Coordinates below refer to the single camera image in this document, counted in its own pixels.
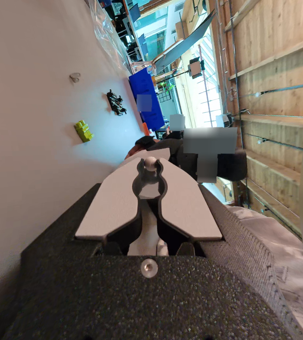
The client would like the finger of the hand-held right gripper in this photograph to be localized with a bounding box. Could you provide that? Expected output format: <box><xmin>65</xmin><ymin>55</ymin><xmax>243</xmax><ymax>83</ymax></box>
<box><xmin>126</xmin><ymin>148</ymin><xmax>172</xmax><ymax>166</ymax></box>

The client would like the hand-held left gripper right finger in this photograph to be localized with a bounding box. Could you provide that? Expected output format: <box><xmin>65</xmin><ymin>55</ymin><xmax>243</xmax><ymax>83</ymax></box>
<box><xmin>157</xmin><ymin>157</ymin><xmax>223</xmax><ymax>242</ymax></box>

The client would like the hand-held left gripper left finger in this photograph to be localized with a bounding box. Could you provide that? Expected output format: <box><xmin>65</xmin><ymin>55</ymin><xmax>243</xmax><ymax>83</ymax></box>
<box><xmin>75</xmin><ymin>157</ymin><xmax>144</xmax><ymax>240</ymax></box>

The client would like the small white round lego piece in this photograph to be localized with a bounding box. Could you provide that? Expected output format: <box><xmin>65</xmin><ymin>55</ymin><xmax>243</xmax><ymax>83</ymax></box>
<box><xmin>143</xmin><ymin>156</ymin><xmax>160</xmax><ymax>173</ymax></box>

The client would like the lime green lego legs piece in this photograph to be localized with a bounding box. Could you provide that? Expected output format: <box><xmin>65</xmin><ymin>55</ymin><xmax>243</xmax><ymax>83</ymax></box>
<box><xmin>74</xmin><ymin>120</ymin><xmax>94</xmax><ymax>143</ymax></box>

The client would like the clear bag of lego pieces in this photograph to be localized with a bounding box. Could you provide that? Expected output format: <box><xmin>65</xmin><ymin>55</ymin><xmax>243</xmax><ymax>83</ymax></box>
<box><xmin>87</xmin><ymin>0</ymin><xmax>132</xmax><ymax>72</ymax></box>

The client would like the black lego chassis piece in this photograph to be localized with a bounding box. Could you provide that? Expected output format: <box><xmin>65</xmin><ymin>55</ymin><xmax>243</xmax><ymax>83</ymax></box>
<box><xmin>106</xmin><ymin>89</ymin><xmax>127</xmax><ymax>116</ymax></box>

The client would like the person's right hand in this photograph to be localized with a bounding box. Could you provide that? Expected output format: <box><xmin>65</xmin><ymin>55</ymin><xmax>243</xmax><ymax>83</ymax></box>
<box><xmin>124</xmin><ymin>136</ymin><xmax>158</xmax><ymax>160</ymax></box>

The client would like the blue plastic bin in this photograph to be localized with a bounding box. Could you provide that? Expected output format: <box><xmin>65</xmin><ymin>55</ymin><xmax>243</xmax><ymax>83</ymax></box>
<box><xmin>128</xmin><ymin>68</ymin><xmax>166</xmax><ymax>132</ymax></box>

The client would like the light mottled cloth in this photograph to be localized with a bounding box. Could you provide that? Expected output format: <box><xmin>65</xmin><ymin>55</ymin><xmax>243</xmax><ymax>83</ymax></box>
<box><xmin>227</xmin><ymin>205</ymin><xmax>303</xmax><ymax>340</ymax></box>

